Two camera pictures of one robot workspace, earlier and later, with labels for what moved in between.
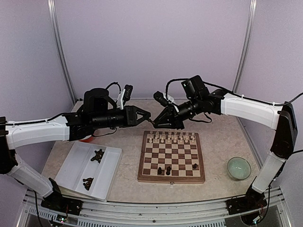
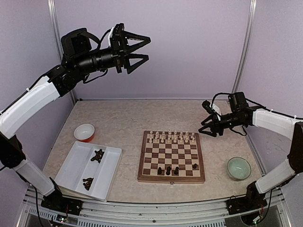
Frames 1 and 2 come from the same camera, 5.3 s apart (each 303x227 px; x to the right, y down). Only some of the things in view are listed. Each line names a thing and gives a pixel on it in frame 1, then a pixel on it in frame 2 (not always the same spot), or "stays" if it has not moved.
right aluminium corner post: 246,52 stays
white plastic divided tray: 88,171 stays
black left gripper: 130,118 to 121,56
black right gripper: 171,113 to 215,123
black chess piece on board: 168,171 stays
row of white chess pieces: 170,136 stays
